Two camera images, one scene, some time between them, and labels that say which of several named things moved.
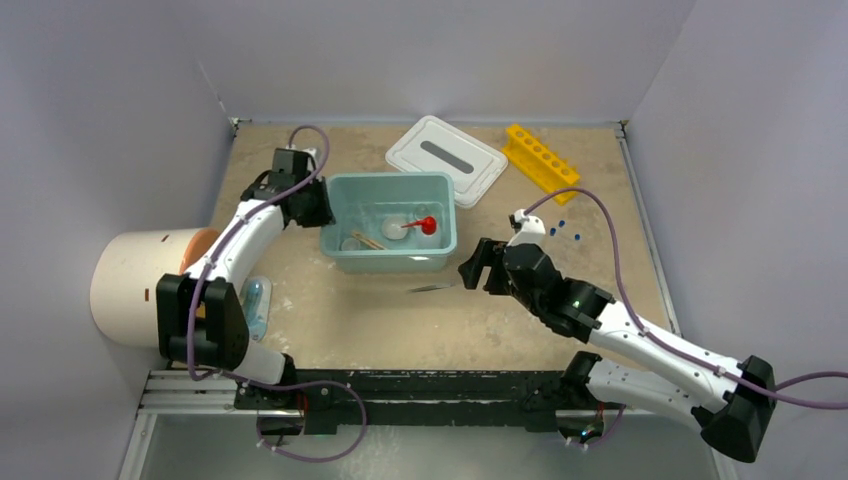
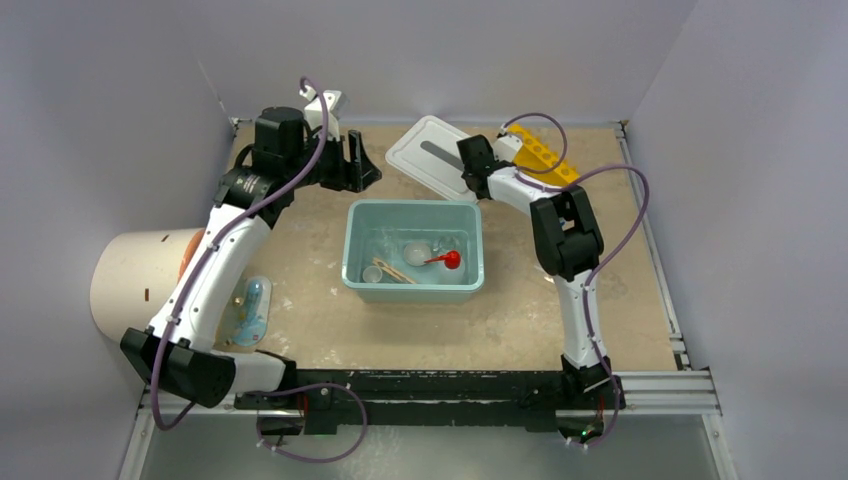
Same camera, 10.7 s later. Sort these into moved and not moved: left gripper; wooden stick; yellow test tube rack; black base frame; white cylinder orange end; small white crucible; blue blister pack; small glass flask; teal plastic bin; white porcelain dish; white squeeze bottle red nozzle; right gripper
Moved: white squeeze bottle red nozzle; right gripper; small white crucible; white porcelain dish; small glass flask; wooden stick; left gripper; teal plastic bin
Not moved: white cylinder orange end; black base frame; blue blister pack; yellow test tube rack
